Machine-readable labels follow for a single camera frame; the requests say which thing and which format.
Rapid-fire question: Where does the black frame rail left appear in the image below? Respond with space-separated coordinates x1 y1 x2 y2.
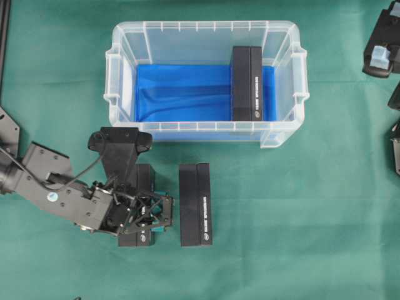
0 0 13 104

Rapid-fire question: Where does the blue plastic liner sheet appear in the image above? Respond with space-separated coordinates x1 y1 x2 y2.
135 63 278 123

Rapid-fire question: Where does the black camera box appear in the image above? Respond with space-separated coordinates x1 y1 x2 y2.
231 46 264 121
118 164 155 248
179 163 213 247

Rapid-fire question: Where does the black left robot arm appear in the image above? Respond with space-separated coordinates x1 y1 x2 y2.
1 140 173 236

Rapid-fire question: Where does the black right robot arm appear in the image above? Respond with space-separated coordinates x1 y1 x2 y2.
362 1 399 176

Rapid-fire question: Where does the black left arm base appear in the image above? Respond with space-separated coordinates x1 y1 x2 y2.
0 107 19 158

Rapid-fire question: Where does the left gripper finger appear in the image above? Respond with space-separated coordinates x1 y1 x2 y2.
155 191 168 200
151 226 165 233

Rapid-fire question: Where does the green table cloth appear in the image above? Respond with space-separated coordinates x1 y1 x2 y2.
1 1 399 299

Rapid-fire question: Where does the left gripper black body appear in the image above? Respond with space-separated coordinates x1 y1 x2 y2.
79 179 175 237

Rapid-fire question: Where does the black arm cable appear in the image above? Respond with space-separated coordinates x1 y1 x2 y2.
0 146 107 191

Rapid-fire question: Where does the clear plastic storage case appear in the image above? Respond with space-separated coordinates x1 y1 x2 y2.
104 21 309 148

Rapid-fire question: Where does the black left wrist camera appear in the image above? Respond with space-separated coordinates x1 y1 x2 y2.
87 127 153 188

